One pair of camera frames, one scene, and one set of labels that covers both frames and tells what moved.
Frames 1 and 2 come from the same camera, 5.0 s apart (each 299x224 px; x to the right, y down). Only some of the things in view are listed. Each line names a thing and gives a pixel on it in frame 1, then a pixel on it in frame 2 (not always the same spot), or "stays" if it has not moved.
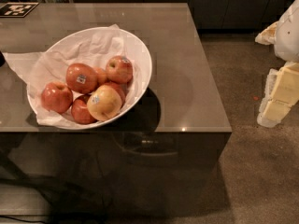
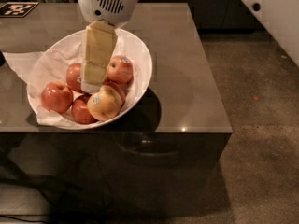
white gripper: (288, 36) → (107, 5)
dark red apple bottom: (79, 113) stays
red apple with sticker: (81, 77) stays
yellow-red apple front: (105, 103) stays
